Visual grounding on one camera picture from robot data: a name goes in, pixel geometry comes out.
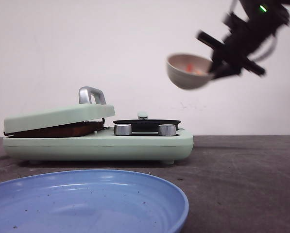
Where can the mint green breakfast maker base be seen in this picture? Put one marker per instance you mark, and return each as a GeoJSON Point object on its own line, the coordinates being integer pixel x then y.
{"type": "Point", "coordinates": [102, 146]}

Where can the left silver knob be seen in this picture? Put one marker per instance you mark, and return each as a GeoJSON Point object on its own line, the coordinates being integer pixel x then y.
{"type": "Point", "coordinates": [122, 129]}

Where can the beige ribbed bowl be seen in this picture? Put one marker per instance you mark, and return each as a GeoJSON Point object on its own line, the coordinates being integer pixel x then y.
{"type": "Point", "coordinates": [176, 70]}

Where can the black frying pan green handle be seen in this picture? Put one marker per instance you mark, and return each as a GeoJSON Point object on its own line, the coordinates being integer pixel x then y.
{"type": "Point", "coordinates": [145, 125]}

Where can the orange shrimp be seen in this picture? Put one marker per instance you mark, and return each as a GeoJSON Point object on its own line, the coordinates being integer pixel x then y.
{"type": "Point", "coordinates": [191, 69]}

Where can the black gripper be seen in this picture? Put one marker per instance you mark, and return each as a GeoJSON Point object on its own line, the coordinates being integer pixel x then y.
{"type": "Point", "coordinates": [230, 56]}

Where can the right silver knob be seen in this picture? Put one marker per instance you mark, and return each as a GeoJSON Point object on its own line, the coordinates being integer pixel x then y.
{"type": "Point", "coordinates": [167, 130]}

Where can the mint green sandwich maker lid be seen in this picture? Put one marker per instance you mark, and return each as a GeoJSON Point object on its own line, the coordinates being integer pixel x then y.
{"type": "Point", "coordinates": [91, 106]}

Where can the blue plate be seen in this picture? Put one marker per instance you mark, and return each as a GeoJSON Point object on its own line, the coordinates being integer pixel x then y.
{"type": "Point", "coordinates": [92, 201]}

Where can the silver knob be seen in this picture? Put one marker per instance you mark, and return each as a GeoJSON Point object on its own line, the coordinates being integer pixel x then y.
{"type": "Point", "coordinates": [122, 129]}
{"type": "Point", "coordinates": [167, 130]}

